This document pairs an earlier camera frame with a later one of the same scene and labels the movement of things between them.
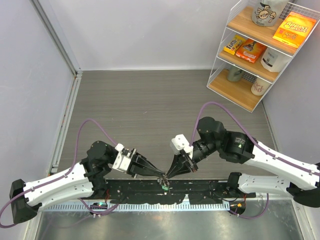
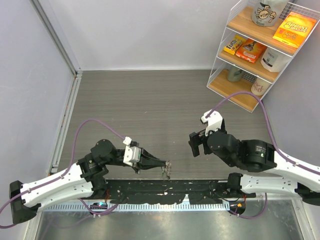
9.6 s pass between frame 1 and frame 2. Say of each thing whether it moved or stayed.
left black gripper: moved
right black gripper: moved
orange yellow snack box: stayed
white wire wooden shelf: stayed
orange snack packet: stayed
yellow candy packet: stayed
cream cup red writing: stayed
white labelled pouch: stayed
